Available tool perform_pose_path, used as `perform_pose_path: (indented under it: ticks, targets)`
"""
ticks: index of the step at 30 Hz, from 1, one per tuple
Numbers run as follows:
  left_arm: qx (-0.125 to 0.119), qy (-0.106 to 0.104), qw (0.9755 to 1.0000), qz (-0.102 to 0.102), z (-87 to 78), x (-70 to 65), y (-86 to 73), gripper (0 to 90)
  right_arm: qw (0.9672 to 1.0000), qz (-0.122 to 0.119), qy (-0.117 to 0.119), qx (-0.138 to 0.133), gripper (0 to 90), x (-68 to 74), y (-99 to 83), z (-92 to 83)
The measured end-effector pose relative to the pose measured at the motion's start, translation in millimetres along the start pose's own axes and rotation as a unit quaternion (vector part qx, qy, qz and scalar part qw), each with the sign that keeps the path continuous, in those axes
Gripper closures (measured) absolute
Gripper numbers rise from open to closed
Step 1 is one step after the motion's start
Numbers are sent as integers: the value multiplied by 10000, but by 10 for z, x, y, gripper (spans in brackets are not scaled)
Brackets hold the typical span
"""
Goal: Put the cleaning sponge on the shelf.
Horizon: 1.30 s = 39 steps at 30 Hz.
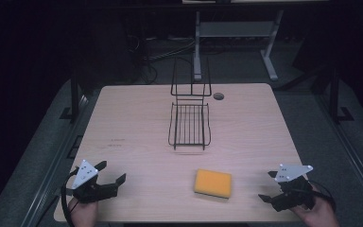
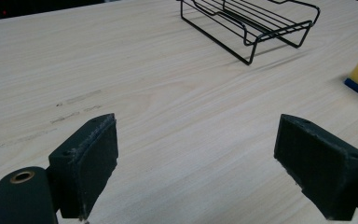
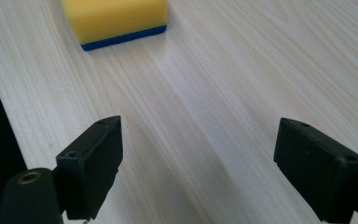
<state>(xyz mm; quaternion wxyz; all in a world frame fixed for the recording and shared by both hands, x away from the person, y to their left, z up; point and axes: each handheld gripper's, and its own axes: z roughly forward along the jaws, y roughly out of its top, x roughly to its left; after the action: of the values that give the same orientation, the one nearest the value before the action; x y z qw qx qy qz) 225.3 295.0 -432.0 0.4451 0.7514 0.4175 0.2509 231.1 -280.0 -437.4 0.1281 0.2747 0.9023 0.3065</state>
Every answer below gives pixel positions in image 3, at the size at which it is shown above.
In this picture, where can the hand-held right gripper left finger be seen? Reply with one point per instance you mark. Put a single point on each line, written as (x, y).
(93, 168)

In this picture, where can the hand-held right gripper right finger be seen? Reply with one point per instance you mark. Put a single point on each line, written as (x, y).
(317, 168)

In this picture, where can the yellow sponge with blue base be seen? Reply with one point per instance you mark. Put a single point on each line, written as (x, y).
(115, 18)

